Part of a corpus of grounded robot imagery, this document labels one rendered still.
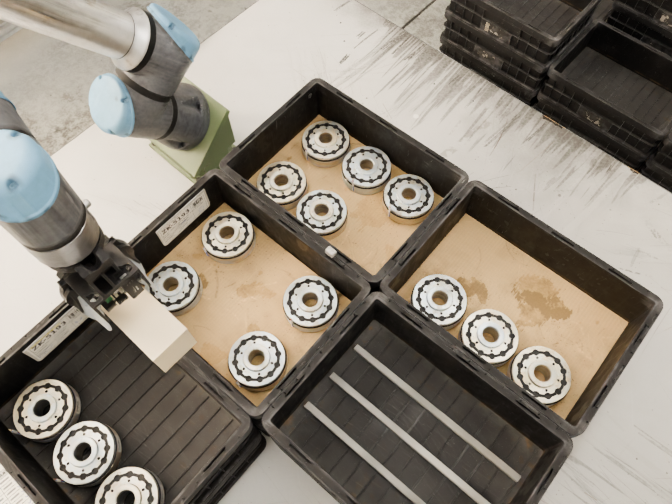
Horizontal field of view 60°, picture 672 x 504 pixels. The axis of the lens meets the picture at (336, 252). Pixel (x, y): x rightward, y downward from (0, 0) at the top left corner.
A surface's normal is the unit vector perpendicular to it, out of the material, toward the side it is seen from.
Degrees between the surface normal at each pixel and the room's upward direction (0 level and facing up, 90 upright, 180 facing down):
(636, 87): 0
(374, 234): 0
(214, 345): 0
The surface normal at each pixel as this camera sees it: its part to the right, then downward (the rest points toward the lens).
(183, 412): -0.01, -0.44
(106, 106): -0.51, 0.19
